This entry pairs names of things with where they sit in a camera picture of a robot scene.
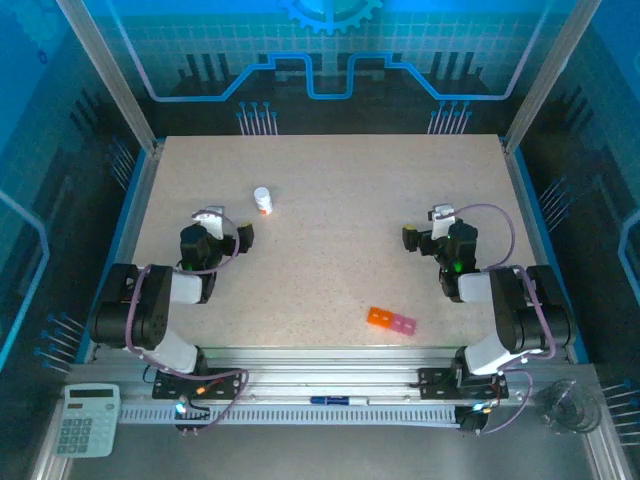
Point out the white pill bottle orange label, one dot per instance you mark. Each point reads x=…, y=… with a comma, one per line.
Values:
x=264, y=205

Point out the white ribbed bottle cap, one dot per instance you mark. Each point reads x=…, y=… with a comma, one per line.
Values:
x=261, y=192

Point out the orange pink pill organizer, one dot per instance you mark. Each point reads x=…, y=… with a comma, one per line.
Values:
x=382, y=317

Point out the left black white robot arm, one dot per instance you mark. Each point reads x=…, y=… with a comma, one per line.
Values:
x=150, y=310

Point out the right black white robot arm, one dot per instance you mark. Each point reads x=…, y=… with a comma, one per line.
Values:
x=515, y=310

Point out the blue table edge trim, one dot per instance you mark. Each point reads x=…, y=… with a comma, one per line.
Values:
x=534, y=200
x=131, y=200

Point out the small black control module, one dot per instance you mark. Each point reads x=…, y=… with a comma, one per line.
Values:
x=472, y=421
x=184, y=407

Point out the blue marker pen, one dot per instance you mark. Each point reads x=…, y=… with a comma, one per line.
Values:
x=335, y=401

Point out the clear glass beaker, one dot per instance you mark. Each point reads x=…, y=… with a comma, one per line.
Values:
x=570, y=406

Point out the white desk calculator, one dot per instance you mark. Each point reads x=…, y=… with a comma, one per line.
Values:
x=87, y=420

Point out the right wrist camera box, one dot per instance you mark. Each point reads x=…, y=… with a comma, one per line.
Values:
x=442, y=222

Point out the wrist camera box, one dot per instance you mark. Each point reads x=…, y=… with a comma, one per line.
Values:
x=442, y=222
x=214, y=221

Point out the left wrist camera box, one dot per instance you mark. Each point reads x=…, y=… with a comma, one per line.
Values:
x=214, y=221

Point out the aluminium table side rail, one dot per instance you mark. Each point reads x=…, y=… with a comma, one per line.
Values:
x=520, y=200
x=144, y=200

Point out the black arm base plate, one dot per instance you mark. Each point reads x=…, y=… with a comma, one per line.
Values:
x=225, y=385
x=435, y=384

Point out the aluminium frame beam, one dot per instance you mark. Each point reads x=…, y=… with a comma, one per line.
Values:
x=325, y=365

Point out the aluminium corner post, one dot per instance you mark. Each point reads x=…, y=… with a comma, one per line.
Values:
x=546, y=80
x=114, y=80

